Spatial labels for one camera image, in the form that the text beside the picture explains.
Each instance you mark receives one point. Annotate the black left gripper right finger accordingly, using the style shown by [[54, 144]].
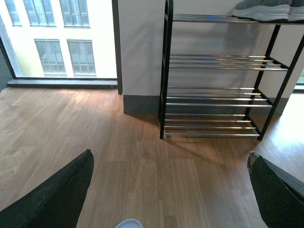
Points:
[[279, 195]]

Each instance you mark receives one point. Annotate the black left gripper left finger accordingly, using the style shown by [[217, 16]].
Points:
[[55, 203]]

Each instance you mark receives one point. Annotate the light blue slide slipper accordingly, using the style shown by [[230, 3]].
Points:
[[129, 223]]

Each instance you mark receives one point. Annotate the grey sneaker with navy lining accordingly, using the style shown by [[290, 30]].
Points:
[[296, 12]]

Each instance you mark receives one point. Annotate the grey knit sneaker white sole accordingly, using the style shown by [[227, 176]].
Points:
[[263, 10]]

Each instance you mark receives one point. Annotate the black metal shoe rack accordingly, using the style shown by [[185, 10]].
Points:
[[201, 111]]

